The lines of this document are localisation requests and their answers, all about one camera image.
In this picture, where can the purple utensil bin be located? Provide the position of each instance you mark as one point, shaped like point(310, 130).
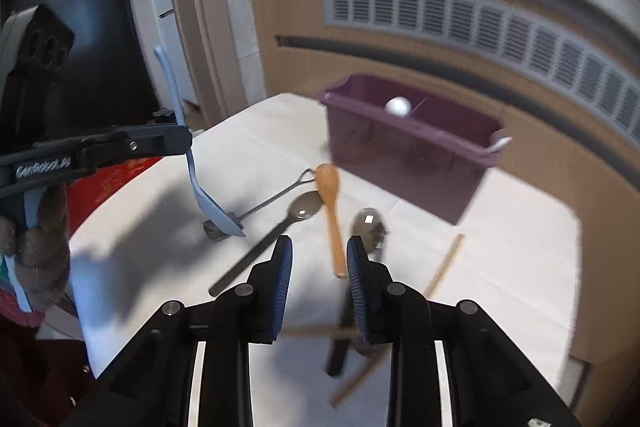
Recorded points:
point(400, 157)

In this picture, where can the red cloth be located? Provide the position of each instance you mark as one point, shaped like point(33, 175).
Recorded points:
point(105, 192)

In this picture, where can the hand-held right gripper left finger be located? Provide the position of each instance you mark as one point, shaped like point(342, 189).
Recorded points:
point(284, 277)

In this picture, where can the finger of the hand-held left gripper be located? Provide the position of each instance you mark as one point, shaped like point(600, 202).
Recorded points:
point(145, 142)

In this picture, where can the white cabinet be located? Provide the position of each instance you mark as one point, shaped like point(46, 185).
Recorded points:
point(167, 37)

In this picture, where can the long grey vent grille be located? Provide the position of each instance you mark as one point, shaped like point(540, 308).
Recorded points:
point(450, 14)

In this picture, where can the wooden spoon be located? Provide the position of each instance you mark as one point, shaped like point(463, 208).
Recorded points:
point(328, 187)

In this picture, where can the white woven tablecloth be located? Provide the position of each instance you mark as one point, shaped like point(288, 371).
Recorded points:
point(280, 142)

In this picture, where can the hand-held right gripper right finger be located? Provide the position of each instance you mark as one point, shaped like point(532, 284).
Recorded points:
point(356, 282)

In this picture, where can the person's left hand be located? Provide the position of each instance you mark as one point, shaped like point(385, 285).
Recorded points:
point(46, 267)

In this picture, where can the blue plastic spoon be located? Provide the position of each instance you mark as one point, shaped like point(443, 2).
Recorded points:
point(175, 92)

